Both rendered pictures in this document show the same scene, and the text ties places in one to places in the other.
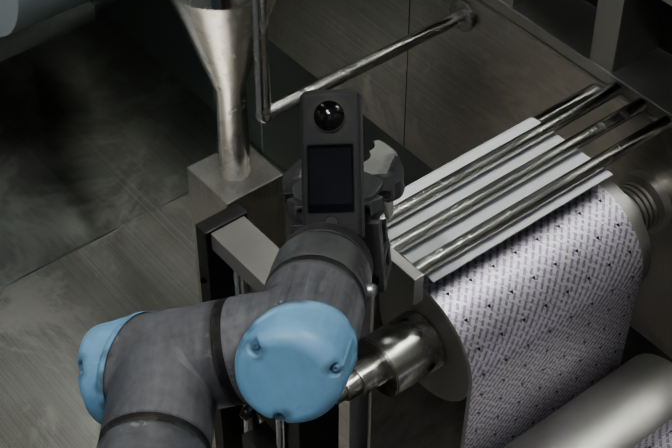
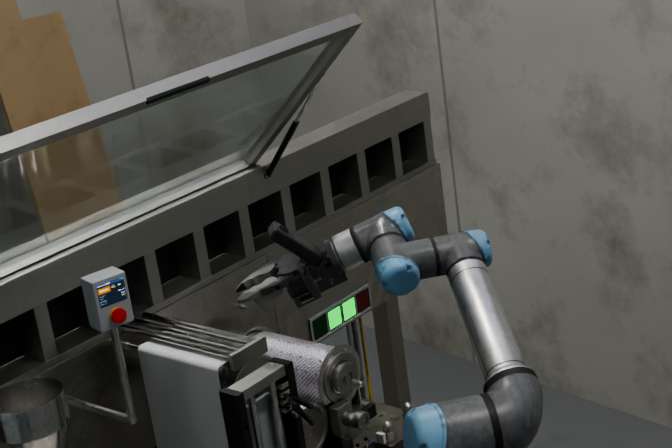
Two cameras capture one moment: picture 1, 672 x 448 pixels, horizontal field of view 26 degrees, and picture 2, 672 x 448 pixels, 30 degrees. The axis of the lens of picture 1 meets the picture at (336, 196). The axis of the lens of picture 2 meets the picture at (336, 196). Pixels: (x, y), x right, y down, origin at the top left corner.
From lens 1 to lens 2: 2.54 m
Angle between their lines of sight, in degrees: 85
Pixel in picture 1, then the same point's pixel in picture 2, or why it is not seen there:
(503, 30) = (61, 370)
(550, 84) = (93, 366)
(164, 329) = (393, 244)
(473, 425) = not seen: hidden behind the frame
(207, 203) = not seen: outside the picture
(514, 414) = not seen: hidden behind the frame
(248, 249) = (250, 381)
